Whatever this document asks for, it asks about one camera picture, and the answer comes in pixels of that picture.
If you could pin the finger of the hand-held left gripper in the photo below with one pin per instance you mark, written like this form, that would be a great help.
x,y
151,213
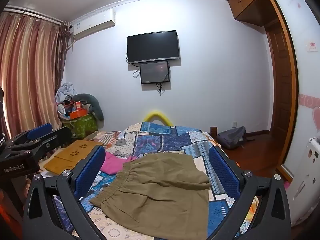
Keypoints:
x,y
40,130
53,137

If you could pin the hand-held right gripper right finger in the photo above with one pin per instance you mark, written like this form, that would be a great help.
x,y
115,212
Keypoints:
x,y
223,173

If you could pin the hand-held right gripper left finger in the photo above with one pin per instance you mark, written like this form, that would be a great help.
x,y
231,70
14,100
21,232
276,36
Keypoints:
x,y
90,171

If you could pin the olive green pants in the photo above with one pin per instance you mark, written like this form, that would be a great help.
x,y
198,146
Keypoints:
x,y
160,195

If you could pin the pink pants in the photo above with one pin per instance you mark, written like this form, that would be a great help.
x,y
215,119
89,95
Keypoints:
x,y
113,163

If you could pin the wooden lap tray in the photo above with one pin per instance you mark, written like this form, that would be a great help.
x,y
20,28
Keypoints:
x,y
72,153

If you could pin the green storage box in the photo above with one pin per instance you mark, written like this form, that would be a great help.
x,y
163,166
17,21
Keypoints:
x,y
80,127

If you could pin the orange box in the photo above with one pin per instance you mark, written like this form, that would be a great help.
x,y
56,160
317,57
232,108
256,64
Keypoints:
x,y
78,115

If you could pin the grey backpack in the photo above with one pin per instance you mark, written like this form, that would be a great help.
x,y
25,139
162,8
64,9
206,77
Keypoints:
x,y
231,137

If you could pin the striped orange cloth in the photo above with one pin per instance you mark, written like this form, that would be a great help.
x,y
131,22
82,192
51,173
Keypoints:
x,y
106,137

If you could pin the red box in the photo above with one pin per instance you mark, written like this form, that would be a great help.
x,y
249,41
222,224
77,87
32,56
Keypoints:
x,y
78,105

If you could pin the yellow bed sheet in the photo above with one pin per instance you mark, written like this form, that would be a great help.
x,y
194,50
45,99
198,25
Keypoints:
x,y
252,208

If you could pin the white cloth bundle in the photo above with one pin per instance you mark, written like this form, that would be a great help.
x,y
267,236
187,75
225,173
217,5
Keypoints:
x,y
65,91

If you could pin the grey curved pillow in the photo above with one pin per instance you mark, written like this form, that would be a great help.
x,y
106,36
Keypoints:
x,y
96,105

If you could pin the striped brown curtain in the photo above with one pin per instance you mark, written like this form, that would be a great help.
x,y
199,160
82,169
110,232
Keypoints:
x,y
25,67

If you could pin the blue patchwork blanket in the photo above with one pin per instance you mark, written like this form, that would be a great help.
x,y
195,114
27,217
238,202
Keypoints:
x,y
162,140

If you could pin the wooden door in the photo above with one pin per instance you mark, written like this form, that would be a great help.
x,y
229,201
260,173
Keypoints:
x,y
280,85

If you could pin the small black monitor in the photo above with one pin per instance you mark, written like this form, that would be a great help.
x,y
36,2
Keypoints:
x,y
155,72

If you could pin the white air conditioner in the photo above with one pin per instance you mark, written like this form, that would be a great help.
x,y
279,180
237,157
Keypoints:
x,y
93,25

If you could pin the white pink-patterned wardrobe door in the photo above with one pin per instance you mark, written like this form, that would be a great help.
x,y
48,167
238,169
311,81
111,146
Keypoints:
x,y
306,85

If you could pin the red sticker label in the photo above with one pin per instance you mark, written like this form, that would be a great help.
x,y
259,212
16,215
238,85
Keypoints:
x,y
311,46

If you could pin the wooden overhead cabinet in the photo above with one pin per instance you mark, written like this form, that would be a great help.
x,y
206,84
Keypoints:
x,y
250,2

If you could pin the wooden bed post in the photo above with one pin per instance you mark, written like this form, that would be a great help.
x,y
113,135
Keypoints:
x,y
213,131

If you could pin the white curtain rail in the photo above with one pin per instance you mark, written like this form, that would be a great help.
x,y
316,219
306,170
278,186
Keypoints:
x,y
32,14

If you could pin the black wall television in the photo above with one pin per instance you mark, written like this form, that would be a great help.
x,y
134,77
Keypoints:
x,y
153,47

